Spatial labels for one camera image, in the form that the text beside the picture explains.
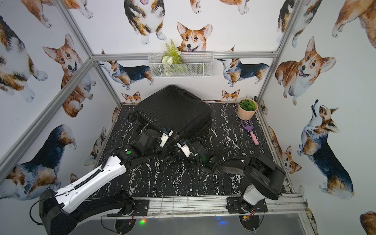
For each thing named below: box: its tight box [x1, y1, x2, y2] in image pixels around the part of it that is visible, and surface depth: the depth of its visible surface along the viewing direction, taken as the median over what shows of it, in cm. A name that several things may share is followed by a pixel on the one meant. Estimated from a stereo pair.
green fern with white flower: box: [161, 38, 184, 76], surface depth 85 cm
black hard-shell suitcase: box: [131, 84, 213, 141], surface depth 92 cm
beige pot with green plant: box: [237, 98, 259, 121], surface depth 107 cm
